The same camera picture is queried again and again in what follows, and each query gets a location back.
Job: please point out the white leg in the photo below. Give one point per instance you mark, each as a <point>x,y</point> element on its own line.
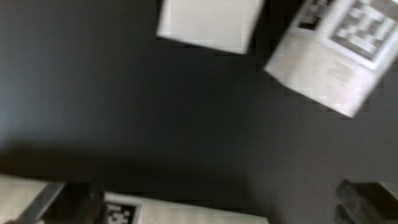
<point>211,23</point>
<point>337,51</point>

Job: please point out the white leg far left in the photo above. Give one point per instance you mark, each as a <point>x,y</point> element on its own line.
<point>211,23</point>

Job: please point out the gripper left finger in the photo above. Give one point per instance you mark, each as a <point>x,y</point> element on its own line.
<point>51,202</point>

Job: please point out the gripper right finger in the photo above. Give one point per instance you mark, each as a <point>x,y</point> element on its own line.
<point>369,203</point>

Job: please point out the white square tabletop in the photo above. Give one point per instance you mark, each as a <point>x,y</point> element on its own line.
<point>136,210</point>

